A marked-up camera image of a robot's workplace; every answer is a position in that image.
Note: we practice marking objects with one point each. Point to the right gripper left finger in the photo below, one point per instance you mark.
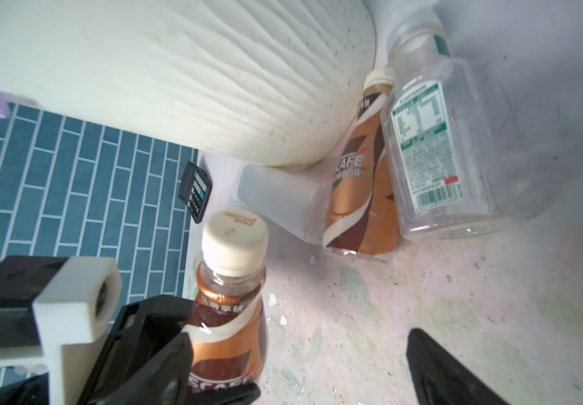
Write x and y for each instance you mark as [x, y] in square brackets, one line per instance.
[162, 380]

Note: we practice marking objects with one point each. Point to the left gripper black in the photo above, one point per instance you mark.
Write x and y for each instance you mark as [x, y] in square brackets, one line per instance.
[141, 330]

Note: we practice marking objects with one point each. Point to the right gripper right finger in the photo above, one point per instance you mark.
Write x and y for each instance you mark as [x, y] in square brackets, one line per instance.
[438, 377]

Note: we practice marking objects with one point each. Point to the brown coffee bottle sideways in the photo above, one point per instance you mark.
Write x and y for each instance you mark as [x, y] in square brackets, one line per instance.
[227, 323]

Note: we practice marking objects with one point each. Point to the brown coffee bottle upright-lying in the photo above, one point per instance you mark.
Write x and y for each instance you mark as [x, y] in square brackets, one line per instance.
[361, 218]

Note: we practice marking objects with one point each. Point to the frosted clear square bottle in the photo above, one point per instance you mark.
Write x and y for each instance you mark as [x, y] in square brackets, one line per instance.
[297, 204]

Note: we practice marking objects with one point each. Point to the clear bottle green white label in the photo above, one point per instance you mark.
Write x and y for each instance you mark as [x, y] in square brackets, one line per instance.
[444, 162]

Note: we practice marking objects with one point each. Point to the white ribbed trash bin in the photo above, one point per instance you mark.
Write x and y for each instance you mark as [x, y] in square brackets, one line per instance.
[273, 83]

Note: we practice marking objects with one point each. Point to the black desk calculator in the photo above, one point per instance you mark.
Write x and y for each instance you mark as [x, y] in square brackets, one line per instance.
[195, 191]

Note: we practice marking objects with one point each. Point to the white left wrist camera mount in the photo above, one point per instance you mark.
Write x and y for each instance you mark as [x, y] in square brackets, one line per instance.
[54, 319]

